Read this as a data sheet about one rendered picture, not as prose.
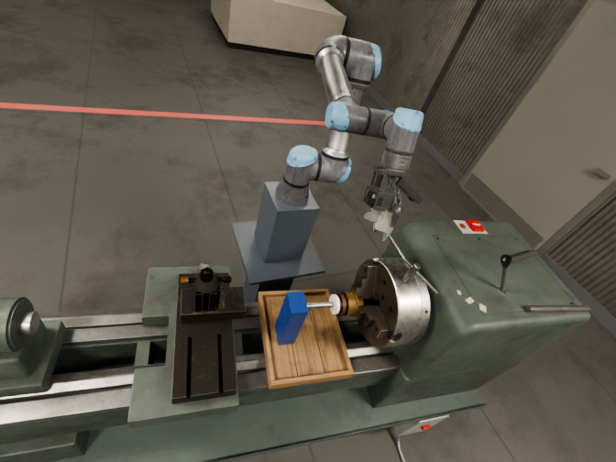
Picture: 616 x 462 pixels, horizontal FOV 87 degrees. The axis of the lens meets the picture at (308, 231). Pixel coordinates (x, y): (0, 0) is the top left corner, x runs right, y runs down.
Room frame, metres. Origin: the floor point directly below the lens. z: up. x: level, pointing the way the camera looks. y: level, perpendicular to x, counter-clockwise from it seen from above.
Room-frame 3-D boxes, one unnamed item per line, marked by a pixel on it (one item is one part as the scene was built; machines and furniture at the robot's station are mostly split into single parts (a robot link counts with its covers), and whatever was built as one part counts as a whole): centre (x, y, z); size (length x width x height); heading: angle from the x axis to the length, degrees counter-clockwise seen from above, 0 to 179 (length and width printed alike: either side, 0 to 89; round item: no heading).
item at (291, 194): (1.16, 0.12, 1.15); 0.15 x 0.15 x 0.10
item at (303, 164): (1.16, 0.12, 1.27); 0.13 x 0.12 x 0.14; 113
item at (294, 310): (0.62, -0.05, 1.00); 0.08 x 0.06 x 0.23; 27
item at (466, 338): (0.97, -0.70, 1.06); 0.59 x 0.48 x 0.39; 117
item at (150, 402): (0.50, 0.27, 0.89); 0.53 x 0.30 x 0.06; 27
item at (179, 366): (0.51, 0.22, 0.95); 0.43 x 0.18 x 0.04; 27
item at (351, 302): (0.71, -0.22, 1.08); 0.09 x 0.09 x 0.09; 27
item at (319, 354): (0.65, -0.11, 0.88); 0.36 x 0.30 x 0.04; 27
